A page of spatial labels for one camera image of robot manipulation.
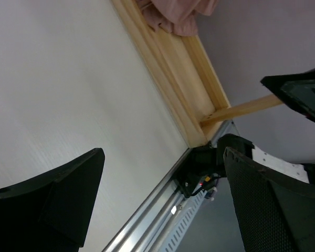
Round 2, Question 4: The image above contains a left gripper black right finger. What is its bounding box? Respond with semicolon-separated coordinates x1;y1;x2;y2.
223;148;315;251

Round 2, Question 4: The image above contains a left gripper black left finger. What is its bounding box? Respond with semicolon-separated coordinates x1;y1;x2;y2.
0;148;105;251

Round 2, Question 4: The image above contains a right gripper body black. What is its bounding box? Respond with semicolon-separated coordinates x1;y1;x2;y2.
260;68;315;123

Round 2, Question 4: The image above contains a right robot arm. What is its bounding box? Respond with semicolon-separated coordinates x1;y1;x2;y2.
174;68;315;198

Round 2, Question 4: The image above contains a pink fabric pile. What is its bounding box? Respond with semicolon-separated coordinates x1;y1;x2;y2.
136;0;218;37

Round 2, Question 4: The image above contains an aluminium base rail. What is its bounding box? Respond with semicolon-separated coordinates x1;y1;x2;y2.
102;120;237;252

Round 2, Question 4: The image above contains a white slotted cable duct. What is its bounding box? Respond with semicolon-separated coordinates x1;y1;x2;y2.
155;192;205;251

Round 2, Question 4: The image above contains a wooden tray frame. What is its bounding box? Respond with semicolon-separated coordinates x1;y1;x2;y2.
112;1;282;148

